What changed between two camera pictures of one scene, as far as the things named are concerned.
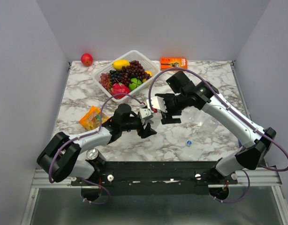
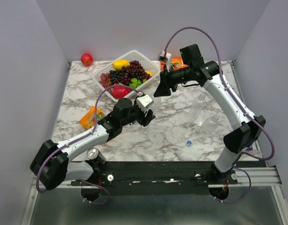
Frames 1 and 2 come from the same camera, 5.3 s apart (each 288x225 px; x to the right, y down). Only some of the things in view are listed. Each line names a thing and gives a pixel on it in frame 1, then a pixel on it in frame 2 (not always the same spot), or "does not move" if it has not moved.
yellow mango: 118,64 does not move
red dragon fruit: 119,87 does not move
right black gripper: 167,119 to 166,82
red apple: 87,59 does not move
